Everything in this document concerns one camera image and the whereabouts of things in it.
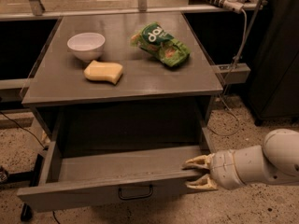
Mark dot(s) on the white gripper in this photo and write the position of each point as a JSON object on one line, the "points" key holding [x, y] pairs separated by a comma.
{"points": [[223, 169]]}

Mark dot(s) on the black stand foot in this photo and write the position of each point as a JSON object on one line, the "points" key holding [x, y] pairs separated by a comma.
{"points": [[31, 176]]}

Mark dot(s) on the grey drawer cabinet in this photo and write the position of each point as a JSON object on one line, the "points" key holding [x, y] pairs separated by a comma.
{"points": [[151, 106]]}

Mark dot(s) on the grey top drawer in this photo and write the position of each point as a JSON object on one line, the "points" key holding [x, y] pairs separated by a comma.
{"points": [[88, 169]]}

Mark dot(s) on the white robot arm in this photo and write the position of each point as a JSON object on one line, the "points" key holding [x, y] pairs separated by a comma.
{"points": [[274, 162]]}

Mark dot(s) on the white bowl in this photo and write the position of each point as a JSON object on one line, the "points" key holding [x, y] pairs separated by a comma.
{"points": [[87, 46]]}

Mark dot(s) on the green snack bag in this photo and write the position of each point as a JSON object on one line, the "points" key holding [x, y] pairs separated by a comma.
{"points": [[161, 45]]}

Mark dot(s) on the white power strip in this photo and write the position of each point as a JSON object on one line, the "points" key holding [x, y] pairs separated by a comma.
{"points": [[231, 5]]}

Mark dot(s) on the yellow sponge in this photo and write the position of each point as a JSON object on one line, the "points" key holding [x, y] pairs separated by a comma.
{"points": [[99, 71]]}

